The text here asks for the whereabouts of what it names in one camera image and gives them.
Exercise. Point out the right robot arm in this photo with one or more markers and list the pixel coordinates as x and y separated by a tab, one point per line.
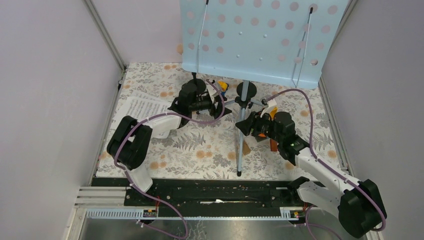
356	204

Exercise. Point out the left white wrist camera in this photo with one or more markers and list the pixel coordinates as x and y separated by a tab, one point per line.
215	95

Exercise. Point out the blue yellow toy figure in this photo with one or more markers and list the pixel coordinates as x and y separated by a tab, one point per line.
224	87

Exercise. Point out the red brown wooden block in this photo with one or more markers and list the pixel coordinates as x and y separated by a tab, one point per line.
273	145

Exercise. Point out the light blue music stand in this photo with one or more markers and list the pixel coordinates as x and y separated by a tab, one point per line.
280	42

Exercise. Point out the sheet music page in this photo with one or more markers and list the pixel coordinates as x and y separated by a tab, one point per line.
139	108

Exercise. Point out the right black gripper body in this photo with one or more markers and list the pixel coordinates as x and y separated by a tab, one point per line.
262	125

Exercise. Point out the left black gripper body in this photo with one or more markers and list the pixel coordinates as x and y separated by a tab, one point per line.
214	111

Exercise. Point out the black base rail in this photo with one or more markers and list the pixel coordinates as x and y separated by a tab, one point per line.
218	198

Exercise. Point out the tan wooden block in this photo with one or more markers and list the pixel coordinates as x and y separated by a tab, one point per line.
246	150

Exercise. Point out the floral table mat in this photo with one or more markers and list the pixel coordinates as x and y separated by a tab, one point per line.
209	149

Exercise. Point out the yellow toy block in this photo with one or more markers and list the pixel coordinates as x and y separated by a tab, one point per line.
273	112

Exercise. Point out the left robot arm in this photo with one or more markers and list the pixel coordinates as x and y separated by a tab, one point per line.
130	142

